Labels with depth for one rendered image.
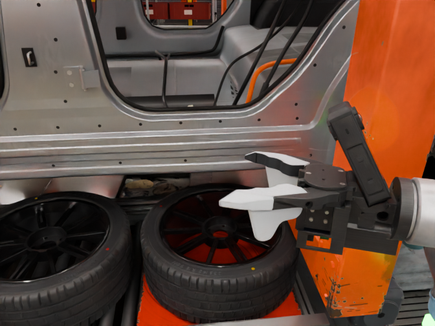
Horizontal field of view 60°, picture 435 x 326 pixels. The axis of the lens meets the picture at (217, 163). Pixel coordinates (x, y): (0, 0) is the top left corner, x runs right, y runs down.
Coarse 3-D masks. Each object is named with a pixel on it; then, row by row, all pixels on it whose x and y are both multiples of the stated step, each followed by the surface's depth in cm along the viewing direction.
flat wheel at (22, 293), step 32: (64, 192) 176; (0, 224) 157; (32, 224) 170; (64, 224) 176; (96, 224) 171; (128, 224) 156; (0, 256) 159; (32, 256) 141; (96, 256) 138; (128, 256) 152; (0, 288) 124; (32, 288) 124; (64, 288) 125; (96, 288) 134; (0, 320) 125; (32, 320) 126; (64, 320) 130
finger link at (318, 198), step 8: (312, 192) 40; (320, 192) 40; (328, 192) 40; (336, 192) 40; (280, 200) 38; (288, 200) 38; (296, 200) 38; (304, 200) 38; (312, 200) 38; (320, 200) 39; (328, 200) 39; (336, 200) 40; (280, 208) 39; (304, 208) 39; (312, 208) 39; (320, 208) 39
